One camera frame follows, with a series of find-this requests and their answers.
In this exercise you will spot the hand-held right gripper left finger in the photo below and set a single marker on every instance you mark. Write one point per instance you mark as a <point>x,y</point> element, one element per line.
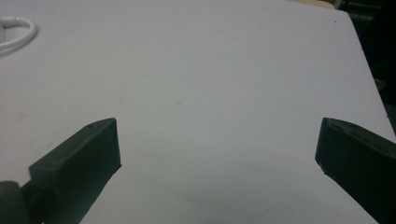
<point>77,161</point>

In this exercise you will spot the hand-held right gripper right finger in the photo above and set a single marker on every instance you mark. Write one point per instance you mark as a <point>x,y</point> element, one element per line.
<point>358,161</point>

